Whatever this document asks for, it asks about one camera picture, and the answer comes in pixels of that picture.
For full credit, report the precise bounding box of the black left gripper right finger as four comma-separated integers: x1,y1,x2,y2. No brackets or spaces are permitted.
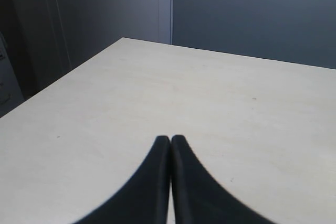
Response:
171,135,272,223

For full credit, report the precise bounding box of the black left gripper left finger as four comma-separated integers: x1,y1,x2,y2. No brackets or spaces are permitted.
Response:
77,135,170,223

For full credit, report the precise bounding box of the white cabinet at left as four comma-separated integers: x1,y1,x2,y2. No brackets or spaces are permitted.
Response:
0,33,24,117

